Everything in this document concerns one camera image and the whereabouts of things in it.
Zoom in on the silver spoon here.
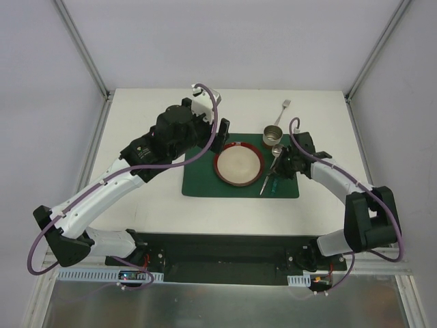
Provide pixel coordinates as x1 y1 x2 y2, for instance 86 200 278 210
259 143 284 195

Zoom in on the steel cup brown base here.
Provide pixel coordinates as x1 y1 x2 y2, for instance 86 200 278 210
262 125 283 149

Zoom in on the red rimmed beige plate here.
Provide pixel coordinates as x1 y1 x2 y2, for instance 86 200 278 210
213 141 265 187

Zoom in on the black knife green handle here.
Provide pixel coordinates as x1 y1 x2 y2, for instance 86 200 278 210
270 178 280 197

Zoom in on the dark green placemat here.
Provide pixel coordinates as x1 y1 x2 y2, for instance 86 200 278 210
182 133 299 199

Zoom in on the silver fork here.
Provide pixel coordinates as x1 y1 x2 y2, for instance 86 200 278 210
274 99 291 126

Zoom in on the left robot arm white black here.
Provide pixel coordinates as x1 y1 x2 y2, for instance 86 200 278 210
33 105 230 267

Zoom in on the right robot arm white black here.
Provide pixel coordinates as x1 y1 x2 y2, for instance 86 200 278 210
273 133 404 270

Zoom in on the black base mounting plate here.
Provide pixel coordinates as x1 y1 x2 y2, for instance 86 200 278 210
124 233 346 286

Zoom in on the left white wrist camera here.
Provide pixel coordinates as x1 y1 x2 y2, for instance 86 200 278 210
191 85 214 124

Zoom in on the left aluminium frame post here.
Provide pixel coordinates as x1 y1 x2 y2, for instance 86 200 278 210
52 0 112 100

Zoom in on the aluminium frame post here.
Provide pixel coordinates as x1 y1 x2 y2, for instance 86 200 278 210
345 0 414 103
52 0 112 100

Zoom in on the right white cable duct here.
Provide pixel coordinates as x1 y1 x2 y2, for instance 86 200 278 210
287 274 311 288

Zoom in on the white cable duct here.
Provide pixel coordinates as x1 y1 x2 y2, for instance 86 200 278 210
57 269 164 284
287 274 311 288

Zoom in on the front aluminium rail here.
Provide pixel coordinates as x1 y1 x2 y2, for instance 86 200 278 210
42 248 413 275

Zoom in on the right aluminium frame post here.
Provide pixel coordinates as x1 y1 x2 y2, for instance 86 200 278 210
345 0 414 103

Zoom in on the left white cable duct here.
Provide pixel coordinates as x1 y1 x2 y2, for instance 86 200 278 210
57 269 164 284

